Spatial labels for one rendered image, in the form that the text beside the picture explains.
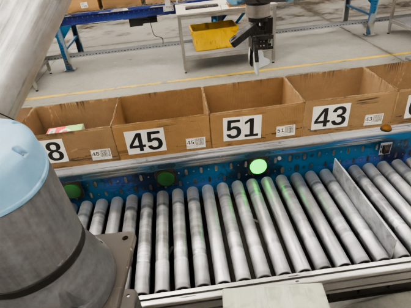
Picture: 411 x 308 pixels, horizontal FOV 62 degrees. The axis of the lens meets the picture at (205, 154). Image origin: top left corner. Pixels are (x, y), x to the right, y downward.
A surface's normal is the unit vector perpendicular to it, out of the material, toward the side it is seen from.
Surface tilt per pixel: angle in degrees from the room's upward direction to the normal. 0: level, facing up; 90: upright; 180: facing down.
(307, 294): 0
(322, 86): 89
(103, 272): 66
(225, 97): 90
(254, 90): 90
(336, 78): 90
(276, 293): 0
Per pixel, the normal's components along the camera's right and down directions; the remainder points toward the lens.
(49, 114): 0.12, 0.54
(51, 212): 0.95, 0.02
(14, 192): 0.81, 0.13
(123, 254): -0.16, -0.82
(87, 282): 0.80, -0.19
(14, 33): 0.58, 0.07
